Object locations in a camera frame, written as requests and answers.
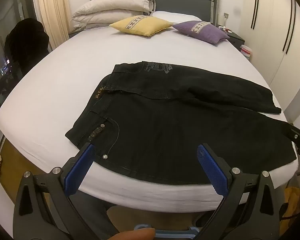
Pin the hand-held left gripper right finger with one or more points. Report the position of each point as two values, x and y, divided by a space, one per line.
212 170

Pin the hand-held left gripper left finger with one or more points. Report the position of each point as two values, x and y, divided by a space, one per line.
80 170

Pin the black denim pants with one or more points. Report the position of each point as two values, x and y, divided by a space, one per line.
165 130

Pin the person's left hand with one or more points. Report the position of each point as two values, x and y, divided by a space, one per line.
135 235

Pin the yellow cloth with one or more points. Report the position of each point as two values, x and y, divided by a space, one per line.
295 200

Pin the white bin with red band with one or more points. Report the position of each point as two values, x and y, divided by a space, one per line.
246 52

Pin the bed with white sheet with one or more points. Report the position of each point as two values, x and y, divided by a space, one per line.
65 67

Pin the dark nightstand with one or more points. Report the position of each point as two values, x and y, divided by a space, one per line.
236 38

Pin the small items on nightstand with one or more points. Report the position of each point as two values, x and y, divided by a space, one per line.
226 30

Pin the purple cushion with patterned band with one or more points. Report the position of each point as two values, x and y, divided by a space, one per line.
202 32

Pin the glass window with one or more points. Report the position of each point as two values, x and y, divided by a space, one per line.
0 55

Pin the yellow cushion with patterned band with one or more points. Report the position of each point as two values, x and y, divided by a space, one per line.
142 26

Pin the white pillow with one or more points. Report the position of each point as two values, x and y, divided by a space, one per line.
175 16

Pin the cream curtain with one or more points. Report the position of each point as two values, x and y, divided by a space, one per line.
52 10

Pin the folded beige duvet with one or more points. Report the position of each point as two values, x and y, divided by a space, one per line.
110 7

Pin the grey padded headboard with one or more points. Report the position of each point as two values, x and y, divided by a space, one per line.
185 2

